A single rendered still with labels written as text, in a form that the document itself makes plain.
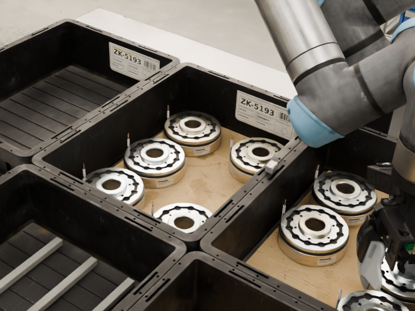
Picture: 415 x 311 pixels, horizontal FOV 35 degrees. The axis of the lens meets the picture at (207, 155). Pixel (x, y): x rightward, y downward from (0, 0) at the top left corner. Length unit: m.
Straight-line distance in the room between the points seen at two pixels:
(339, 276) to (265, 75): 0.83
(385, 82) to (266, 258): 0.32
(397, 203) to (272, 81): 0.87
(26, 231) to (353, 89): 0.52
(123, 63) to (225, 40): 2.14
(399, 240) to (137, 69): 0.69
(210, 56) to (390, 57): 0.99
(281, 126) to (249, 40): 2.31
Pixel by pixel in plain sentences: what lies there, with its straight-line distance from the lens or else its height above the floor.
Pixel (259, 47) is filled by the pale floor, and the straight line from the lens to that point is 3.41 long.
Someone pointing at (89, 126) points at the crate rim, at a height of 0.93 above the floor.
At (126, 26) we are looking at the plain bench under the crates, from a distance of 1.92.
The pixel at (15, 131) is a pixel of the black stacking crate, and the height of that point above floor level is 0.83.
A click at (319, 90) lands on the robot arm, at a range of 0.85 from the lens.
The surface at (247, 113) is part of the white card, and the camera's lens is 1.20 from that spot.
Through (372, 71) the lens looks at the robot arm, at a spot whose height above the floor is 1.14.
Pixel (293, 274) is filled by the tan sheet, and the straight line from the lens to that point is 0.97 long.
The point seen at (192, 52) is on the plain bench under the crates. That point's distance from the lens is 1.79.
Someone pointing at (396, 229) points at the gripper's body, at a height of 0.99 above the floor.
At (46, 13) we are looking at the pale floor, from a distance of 3.74.
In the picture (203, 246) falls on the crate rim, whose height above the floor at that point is 0.93.
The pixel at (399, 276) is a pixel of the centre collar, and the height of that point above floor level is 0.87.
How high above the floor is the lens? 1.52
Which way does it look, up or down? 36 degrees down
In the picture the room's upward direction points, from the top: 3 degrees clockwise
